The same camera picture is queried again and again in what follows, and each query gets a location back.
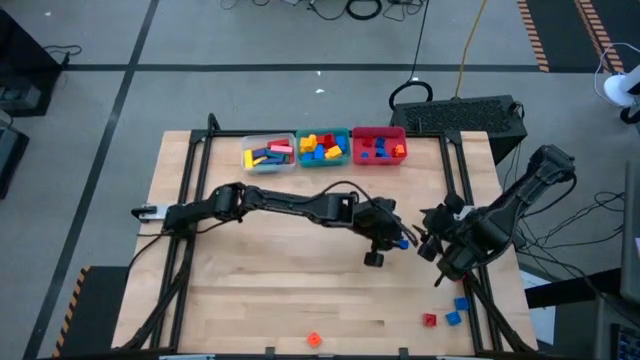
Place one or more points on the long pink block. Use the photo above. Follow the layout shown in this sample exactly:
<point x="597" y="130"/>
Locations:
<point x="281" y="149"/>

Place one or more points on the black floor equipment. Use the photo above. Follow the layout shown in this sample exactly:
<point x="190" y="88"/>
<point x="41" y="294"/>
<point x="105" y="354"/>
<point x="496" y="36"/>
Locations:
<point x="10" y="150"/>

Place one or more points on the black cabinet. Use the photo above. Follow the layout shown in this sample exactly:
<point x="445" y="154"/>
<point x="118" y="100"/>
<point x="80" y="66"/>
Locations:
<point x="25" y="75"/>

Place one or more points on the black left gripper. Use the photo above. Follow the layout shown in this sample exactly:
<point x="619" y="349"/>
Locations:
<point x="377" y="220"/>

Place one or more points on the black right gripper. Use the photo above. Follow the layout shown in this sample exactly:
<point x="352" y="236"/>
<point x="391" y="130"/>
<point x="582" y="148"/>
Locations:
<point x="445" y="222"/>

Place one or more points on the black computer tower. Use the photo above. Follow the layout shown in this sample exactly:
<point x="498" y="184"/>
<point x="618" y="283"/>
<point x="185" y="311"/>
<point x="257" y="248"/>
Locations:
<point x="460" y="117"/>

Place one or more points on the medium yellow block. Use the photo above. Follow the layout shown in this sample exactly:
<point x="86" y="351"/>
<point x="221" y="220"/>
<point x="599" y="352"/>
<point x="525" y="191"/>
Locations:
<point x="333" y="152"/>
<point x="308" y="143"/>

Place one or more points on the long yellow block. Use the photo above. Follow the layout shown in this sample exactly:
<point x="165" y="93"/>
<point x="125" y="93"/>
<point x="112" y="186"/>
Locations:
<point x="248" y="159"/>
<point x="260" y="161"/>

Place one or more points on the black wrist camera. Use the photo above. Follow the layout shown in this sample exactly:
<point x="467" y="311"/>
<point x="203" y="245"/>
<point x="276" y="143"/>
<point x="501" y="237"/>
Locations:
<point x="429" y="248"/>
<point x="374" y="259"/>

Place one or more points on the white round device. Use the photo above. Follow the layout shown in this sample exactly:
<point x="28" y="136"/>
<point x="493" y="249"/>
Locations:
<point x="617" y="90"/>

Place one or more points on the long red block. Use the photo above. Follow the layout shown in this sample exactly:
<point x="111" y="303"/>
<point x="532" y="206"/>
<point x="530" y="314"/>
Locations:
<point x="278" y="143"/>

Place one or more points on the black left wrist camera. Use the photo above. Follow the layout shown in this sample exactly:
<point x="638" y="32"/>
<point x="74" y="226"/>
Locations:
<point x="374" y="259"/>

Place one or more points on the red plastic bin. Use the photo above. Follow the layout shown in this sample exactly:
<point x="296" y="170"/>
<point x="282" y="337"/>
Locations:
<point x="380" y="161"/>

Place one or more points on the small orange block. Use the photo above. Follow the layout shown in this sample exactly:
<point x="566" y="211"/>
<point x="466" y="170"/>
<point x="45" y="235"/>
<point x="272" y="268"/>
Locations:
<point x="398" y="150"/>
<point x="314" y="340"/>

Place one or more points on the hazard striped floor mat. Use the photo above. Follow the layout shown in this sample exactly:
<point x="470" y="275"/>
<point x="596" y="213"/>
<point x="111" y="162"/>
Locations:
<point x="560" y="30"/>
<point x="100" y="310"/>

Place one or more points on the clear plastic bin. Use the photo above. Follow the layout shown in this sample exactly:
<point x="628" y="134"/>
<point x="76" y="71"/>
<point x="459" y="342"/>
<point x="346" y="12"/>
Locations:
<point x="270" y="170"/>

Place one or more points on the small table edge bracket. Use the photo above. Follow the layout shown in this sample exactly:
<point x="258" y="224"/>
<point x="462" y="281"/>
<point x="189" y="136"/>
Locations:
<point x="403" y="352"/>
<point x="270" y="350"/>

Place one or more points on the long dark blue block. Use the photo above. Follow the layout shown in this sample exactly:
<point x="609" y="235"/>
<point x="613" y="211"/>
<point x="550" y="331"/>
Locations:
<point x="261" y="152"/>

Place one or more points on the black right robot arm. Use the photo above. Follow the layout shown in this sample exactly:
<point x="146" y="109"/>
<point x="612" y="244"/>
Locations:
<point x="520" y="200"/>

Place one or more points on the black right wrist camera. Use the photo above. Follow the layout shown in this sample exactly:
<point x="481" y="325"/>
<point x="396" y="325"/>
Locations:
<point x="429" y="248"/>

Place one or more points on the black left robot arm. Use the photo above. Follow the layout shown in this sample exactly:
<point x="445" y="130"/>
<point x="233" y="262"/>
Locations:
<point x="290" y="202"/>

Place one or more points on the medium red block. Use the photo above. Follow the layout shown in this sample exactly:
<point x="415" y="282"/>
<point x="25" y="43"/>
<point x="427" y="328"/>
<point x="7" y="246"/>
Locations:
<point x="327" y="140"/>

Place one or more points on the medium blue block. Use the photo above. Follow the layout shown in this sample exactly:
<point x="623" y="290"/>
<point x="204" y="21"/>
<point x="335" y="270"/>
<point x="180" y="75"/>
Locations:
<point x="342" y="142"/>
<point x="306" y="156"/>
<point x="319" y="152"/>

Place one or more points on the teal plastic bin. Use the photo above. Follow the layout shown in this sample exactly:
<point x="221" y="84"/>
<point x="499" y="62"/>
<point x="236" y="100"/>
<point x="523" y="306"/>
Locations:
<point x="322" y="163"/>

